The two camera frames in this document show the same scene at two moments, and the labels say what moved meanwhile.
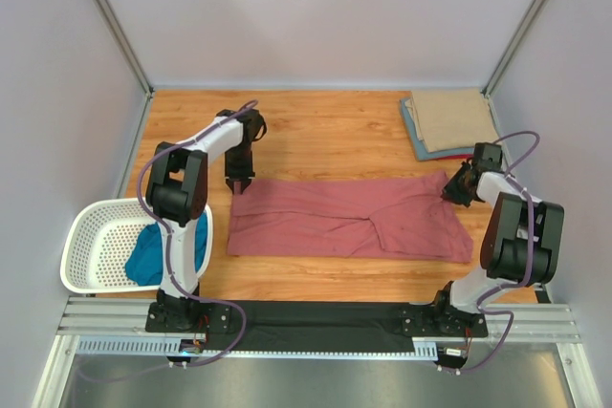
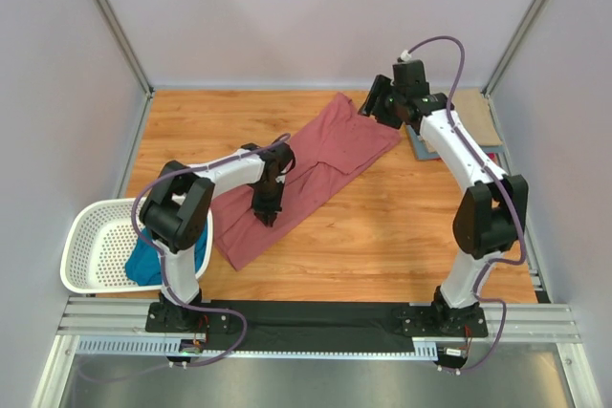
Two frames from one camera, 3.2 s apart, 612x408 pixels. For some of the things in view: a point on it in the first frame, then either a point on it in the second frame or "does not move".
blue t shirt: [145, 256] does not move
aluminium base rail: [116, 328] does not move
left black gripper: [239, 176] -> [266, 204]
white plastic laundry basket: [98, 241] does not move
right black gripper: [459, 185] -> [378, 105]
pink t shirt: [397, 216] -> [332, 151]
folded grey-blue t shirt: [419, 147] does not move
